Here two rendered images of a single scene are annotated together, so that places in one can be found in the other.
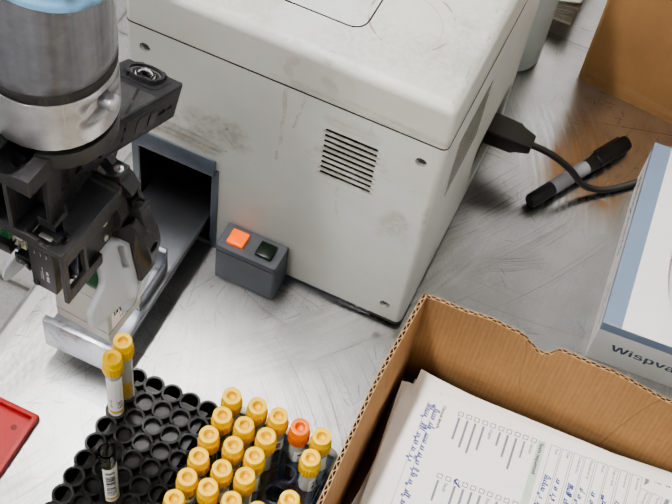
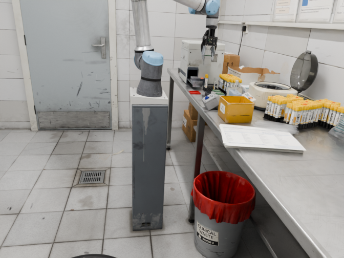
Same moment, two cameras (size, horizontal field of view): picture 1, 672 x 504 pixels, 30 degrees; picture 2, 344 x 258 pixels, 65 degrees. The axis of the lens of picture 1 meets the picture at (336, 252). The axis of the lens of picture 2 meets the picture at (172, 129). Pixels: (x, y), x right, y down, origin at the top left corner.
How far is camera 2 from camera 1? 1.68 m
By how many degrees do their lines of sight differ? 39
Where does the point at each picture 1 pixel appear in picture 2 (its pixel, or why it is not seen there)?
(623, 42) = not seen: hidden behind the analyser
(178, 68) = (194, 54)
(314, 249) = (210, 76)
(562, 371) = (243, 70)
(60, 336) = (195, 83)
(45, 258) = (214, 39)
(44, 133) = (215, 22)
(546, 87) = not seen: hidden behind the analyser
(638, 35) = not seen: hidden behind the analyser
